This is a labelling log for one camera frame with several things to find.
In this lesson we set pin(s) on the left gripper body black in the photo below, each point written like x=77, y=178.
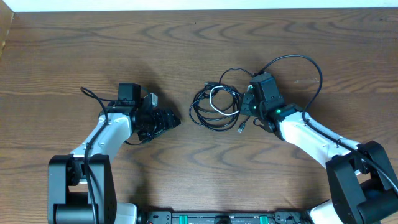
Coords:
x=160, y=119

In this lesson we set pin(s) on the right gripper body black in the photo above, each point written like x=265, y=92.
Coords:
x=245, y=106

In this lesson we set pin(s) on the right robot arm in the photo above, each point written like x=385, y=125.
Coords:
x=362, y=182

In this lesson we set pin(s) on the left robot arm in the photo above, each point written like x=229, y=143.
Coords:
x=80, y=184

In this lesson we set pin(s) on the cardboard box edge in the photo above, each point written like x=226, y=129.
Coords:
x=6, y=19

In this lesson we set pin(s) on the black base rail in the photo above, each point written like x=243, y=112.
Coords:
x=280, y=217

